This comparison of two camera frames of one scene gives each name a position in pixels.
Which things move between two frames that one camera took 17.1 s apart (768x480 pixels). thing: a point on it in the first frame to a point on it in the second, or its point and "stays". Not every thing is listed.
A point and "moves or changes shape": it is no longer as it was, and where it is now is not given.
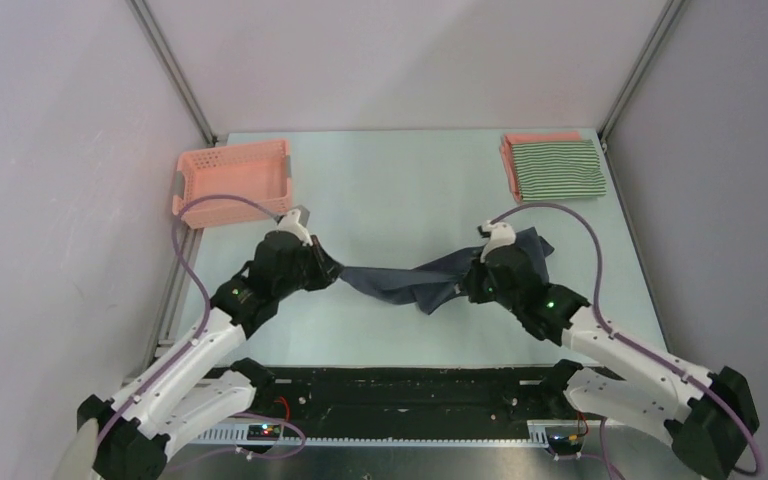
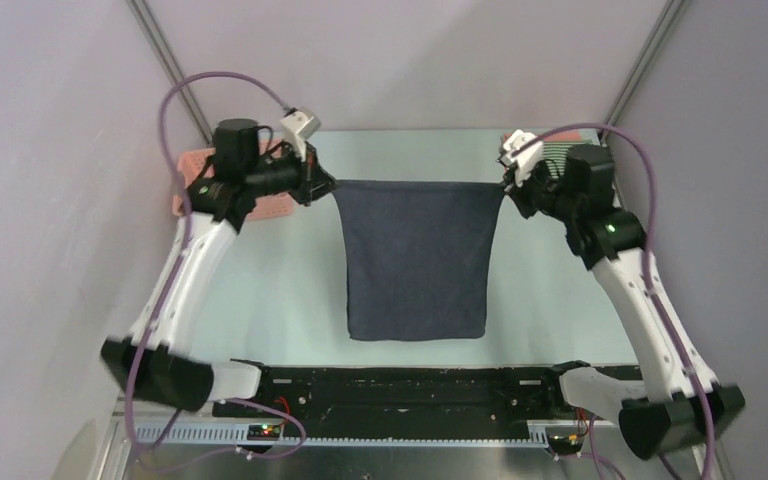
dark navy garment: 431,284 moves or changes shape
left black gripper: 327,268 to 312,181
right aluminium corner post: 667,18 stays
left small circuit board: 263,431 stays
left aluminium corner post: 172,68 stays
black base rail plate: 414,394 stays
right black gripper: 472,284 to 518,194
